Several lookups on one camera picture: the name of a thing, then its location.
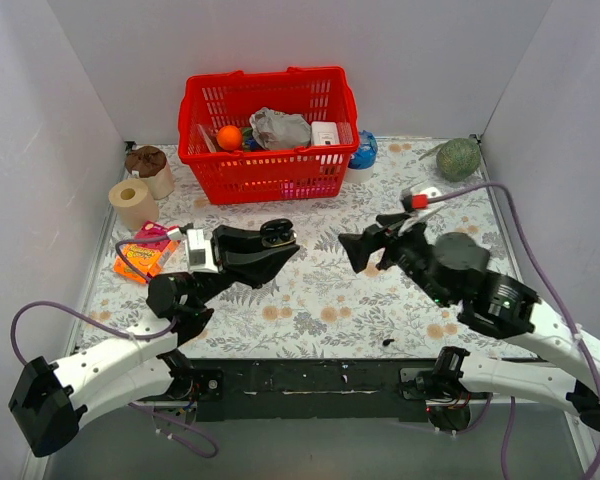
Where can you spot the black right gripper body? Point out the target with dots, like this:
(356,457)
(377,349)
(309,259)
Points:
(384,245)

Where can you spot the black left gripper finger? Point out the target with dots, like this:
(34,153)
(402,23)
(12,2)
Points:
(230,239)
(259,268)

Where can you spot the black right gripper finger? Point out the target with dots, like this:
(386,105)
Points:
(397,220)
(359,247)

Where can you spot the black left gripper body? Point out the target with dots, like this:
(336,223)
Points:
(220,255)

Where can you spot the black earbud charging case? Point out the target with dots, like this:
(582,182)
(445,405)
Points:
(276,233)

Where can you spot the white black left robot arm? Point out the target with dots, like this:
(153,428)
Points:
(53,401)

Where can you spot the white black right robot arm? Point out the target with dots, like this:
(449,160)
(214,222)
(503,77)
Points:
(454,271)

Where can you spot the blue white wipes canister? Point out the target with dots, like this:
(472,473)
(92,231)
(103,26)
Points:
(361,165)

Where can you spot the red plastic shopping basket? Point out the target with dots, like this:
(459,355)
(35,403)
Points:
(254,174)

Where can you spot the floral patterned table mat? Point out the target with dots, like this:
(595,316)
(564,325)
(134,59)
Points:
(317,307)

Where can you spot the orange pink candy box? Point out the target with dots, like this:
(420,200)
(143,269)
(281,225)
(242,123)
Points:
(144,256)

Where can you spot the green netted melon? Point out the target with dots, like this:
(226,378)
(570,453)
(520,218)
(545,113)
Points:
(456,159)

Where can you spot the beige toilet paper roll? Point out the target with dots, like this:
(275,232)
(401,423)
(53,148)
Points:
(133,203)

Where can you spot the orange fruit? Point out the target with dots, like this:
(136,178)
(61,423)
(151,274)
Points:
(229,138)

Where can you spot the brown topped paper roll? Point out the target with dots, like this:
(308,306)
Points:
(150,165)

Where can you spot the white small box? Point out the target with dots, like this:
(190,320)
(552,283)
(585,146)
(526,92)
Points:
(324,133)

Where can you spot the crumpled grey paper bag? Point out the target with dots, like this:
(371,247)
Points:
(275,130)

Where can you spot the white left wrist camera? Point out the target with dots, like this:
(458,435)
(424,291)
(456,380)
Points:
(199,251)

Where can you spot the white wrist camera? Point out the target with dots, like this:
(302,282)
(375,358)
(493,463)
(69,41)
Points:
(418,203)
(199,251)

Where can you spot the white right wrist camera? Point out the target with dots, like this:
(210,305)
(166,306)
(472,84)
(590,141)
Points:
(418,203)

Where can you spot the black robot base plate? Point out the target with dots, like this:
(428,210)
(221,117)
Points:
(293,389)

